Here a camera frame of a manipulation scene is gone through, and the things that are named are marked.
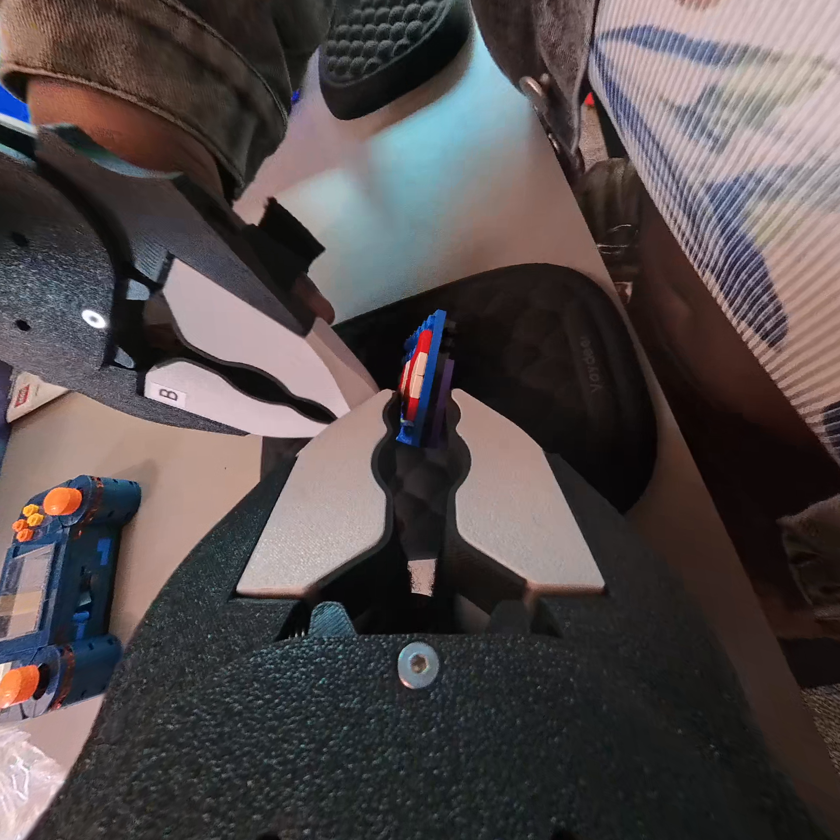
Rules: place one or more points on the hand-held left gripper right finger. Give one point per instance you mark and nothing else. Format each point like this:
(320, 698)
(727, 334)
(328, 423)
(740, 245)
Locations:
(525, 518)

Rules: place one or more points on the clear plastic bag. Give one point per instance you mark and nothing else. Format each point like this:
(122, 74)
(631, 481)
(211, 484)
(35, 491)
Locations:
(26, 774)

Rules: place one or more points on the toy handheld game console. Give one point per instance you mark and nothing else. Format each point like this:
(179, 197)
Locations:
(65, 590)

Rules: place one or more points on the red white toy tiles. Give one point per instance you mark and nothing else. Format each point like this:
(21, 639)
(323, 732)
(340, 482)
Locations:
(413, 394)

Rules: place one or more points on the white striped shirt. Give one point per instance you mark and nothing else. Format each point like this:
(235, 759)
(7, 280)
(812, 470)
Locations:
(722, 164)

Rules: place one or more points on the purple toy plate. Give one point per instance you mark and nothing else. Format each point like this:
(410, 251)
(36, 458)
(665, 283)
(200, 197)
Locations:
(438, 413)

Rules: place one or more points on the black foam-lined case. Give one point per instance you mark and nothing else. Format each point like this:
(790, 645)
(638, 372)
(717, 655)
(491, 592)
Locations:
(387, 52)
(525, 341)

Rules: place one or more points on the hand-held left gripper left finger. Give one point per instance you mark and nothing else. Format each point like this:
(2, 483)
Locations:
(315, 518)

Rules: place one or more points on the blue toy plate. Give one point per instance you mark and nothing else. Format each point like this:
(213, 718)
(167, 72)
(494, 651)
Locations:
(408, 436)

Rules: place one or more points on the instruction booklet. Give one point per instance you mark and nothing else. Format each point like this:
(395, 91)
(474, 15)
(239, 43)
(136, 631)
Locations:
(39, 394)

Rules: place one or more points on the person's right hand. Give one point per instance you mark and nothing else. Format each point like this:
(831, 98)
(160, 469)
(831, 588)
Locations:
(131, 144)

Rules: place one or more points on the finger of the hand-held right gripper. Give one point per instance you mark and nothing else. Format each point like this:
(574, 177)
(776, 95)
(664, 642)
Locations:
(229, 321)
(210, 400)

